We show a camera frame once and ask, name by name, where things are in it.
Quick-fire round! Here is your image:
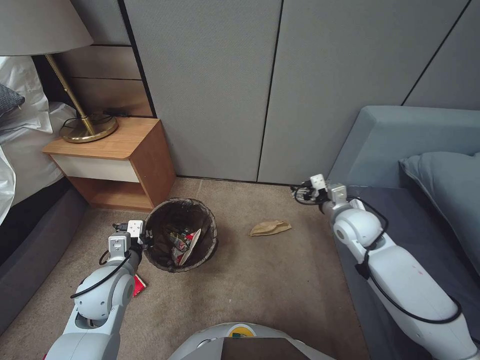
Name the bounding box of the brown woven trash bin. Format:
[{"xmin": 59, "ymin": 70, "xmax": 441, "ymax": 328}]
[{"xmin": 143, "ymin": 198, "xmax": 219, "ymax": 273}]

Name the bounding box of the dark green crumpled wrapper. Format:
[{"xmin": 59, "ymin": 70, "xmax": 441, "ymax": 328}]
[{"xmin": 164, "ymin": 223, "xmax": 188, "ymax": 241}]

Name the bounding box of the red white snack packet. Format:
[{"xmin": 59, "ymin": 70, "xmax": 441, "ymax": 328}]
[{"xmin": 171, "ymin": 228, "xmax": 203, "ymax": 266}]

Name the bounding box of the red flat packet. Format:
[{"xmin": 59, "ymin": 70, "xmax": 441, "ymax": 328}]
[{"xmin": 131, "ymin": 272, "xmax": 147, "ymax": 299}]

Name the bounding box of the crumpled brown paper bag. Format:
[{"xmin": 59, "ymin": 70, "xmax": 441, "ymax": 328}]
[{"xmin": 248, "ymin": 220, "xmax": 293, "ymax": 238}]

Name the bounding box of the wooden nightstand with white drawer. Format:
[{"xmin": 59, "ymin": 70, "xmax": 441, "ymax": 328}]
[{"xmin": 41, "ymin": 114, "xmax": 177, "ymax": 212}]

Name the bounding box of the blue grey sofa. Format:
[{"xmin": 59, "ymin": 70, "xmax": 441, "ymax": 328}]
[{"xmin": 326, "ymin": 105, "xmax": 480, "ymax": 360}]

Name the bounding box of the grey upholstered bed base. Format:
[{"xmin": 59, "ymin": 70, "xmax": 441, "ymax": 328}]
[{"xmin": 0, "ymin": 185, "xmax": 89, "ymax": 335}]

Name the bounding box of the blue grey cushion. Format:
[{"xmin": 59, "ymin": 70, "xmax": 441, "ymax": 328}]
[{"xmin": 398, "ymin": 151, "xmax": 480, "ymax": 266}]

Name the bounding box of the white bed duvet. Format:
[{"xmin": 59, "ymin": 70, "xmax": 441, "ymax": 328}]
[{"xmin": 0, "ymin": 101, "xmax": 78, "ymax": 226}]

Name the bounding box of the white robot front shell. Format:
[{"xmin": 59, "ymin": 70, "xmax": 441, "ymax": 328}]
[{"xmin": 167, "ymin": 321, "xmax": 338, "ymax": 360}]

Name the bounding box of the brown wooden headboard panel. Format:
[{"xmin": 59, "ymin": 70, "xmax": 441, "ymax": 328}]
[{"xmin": 56, "ymin": 44, "xmax": 158, "ymax": 119}]

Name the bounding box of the white pillow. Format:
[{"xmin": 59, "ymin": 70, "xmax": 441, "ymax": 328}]
[{"xmin": 0, "ymin": 55, "xmax": 53, "ymax": 135}]

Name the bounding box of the dark grey textured pillow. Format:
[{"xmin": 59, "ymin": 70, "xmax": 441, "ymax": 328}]
[{"xmin": 0, "ymin": 83, "xmax": 26, "ymax": 118}]

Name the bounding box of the brass lamp with grey shade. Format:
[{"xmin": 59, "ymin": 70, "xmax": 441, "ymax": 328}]
[{"xmin": 0, "ymin": 0, "xmax": 119, "ymax": 144}]

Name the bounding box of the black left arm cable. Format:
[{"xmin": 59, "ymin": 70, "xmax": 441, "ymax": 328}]
[{"xmin": 70, "ymin": 248, "xmax": 133, "ymax": 299}]

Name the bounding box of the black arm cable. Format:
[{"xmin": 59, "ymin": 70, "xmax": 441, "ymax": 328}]
[
  {"xmin": 346, "ymin": 194, "xmax": 463, "ymax": 324},
  {"xmin": 70, "ymin": 248, "xmax": 133, "ymax": 299}
]

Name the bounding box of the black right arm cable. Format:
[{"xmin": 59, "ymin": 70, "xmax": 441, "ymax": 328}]
[{"xmin": 346, "ymin": 194, "xmax": 463, "ymax": 324}]

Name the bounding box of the black lamp cable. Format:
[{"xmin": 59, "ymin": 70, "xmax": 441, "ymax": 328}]
[{"xmin": 59, "ymin": 107, "xmax": 131, "ymax": 138}]

